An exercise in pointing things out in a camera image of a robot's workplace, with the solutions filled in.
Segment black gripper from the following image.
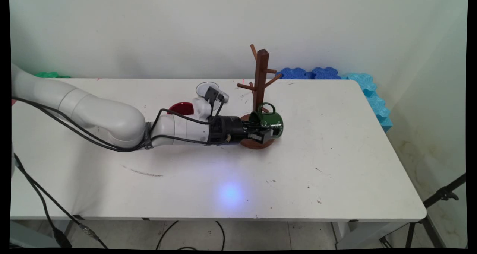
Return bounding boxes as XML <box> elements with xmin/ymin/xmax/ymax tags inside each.
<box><xmin>208</xmin><ymin>115</ymin><xmax>277</xmax><ymax>146</ymax></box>

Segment green enamel mug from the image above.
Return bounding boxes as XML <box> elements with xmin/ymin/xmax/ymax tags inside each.
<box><xmin>249</xmin><ymin>102</ymin><xmax>284</xmax><ymax>140</ymax></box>

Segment brown wooden mug tree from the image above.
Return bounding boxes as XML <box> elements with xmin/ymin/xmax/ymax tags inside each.
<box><xmin>234</xmin><ymin>44</ymin><xmax>282</xmax><ymax>150</ymax></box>

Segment dark blue foam mat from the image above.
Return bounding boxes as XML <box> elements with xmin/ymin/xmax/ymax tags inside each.
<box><xmin>311</xmin><ymin>67</ymin><xmax>342</xmax><ymax>80</ymax></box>
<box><xmin>276</xmin><ymin>68</ymin><xmax>312</xmax><ymax>80</ymax></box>

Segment white enamel mug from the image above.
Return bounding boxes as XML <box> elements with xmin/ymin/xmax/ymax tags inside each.
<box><xmin>195</xmin><ymin>81</ymin><xmax>230</xmax><ymax>102</ymax></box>

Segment red enamel mug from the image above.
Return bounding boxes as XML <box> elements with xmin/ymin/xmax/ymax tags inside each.
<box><xmin>166</xmin><ymin>102</ymin><xmax>195</xmax><ymax>116</ymax></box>

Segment light blue foam mat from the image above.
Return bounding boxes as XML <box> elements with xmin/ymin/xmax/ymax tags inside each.
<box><xmin>341</xmin><ymin>73</ymin><xmax>393</xmax><ymax>133</ymax></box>

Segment black tripod stand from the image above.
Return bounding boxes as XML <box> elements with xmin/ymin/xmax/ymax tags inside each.
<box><xmin>379</xmin><ymin>172</ymin><xmax>467</xmax><ymax>249</ymax></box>

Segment green foam mat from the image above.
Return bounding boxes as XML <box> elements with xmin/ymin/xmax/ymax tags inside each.
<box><xmin>35</xmin><ymin>72</ymin><xmax>71</xmax><ymax>79</ymax></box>

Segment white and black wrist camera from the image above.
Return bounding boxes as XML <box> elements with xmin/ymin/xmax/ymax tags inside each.
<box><xmin>192</xmin><ymin>85</ymin><xmax>230</xmax><ymax>121</ymax></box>

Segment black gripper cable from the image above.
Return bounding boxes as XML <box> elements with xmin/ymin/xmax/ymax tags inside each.
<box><xmin>10</xmin><ymin>96</ymin><xmax>230</xmax><ymax>152</ymax></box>

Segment black looped floor cable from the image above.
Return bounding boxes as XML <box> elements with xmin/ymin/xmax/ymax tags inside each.
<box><xmin>155</xmin><ymin>220</ymin><xmax>226</xmax><ymax>251</ymax></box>

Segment grey table leg frame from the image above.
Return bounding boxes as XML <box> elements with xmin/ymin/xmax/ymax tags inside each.
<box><xmin>331</xmin><ymin>221</ymin><xmax>411</xmax><ymax>249</ymax></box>

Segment black cable with silver connector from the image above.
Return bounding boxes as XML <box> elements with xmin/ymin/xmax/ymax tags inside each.
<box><xmin>13</xmin><ymin>153</ymin><xmax>109</xmax><ymax>250</ymax></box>

